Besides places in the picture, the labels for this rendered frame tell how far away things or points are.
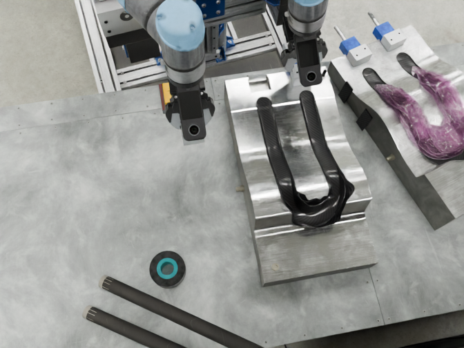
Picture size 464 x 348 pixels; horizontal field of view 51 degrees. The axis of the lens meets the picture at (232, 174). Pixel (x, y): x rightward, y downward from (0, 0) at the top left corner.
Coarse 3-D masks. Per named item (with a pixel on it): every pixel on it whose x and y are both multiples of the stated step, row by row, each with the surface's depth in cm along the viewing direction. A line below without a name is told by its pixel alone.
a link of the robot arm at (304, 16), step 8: (288, 0) 90; (296, 0) 85; (304, 0) 84; (312, 0) 84; (320, 0) 84; (328, 0) 88; (288, 8) 92; (296, 8) 88; (304, 8) 87; (312, 8) 86; (320, 8) 87; (296, 16) 90; (304, 16) 89; (312, 16) 89; (320, 16) 90
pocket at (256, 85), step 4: (268, 76) 120; (248, 80) 120; (252, 80) 121; (256, 80) 122; (260, 80) 122; (264, 80) 122; (268, 80) 121; (252, 84) 122; (256, 84) 122; (260, 84) 122; (264, 84) 123; (268, 84) 122; (252, 88) 122; (256, 88) 122; (260, 88) 122; (264, 88) 122; (268, 88) 122; (252, 92) 122
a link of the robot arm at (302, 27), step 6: (288, 12) 93; (288, 18) 95; (324, 18) 93; (294, 24) 94; (300, 24) 92; (306, 24) 92; (312, 24) 92; (318, 24) 93; (300, 30) 95; (306, 30) 94; (312, 30) 94
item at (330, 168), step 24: (312, 96) 119; (264, 120) 117; (312, 120) 117; (264, 144) 114; (312, 144) 114; (288, 168) 109; (336, 168) 109; (288, 192) 108; (336, 192) 109; (312, 216) 109; (336, 216) 108
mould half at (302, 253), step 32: (224, 96) 125; (256, 96) 118; (288, 96) 118; (320, 96) 119; (256, 128) 116; (288, 128) 116; (256, 160) 112; (288, 160) 111; (352, 160) 110; (256, 192) 105; (320, 192) 105; (256, 224) 106; (288, 224) 109; (352, 224) 110; (256, 256) 112; (288, 256) 107; (320, 256) 107; (352, 256) 108
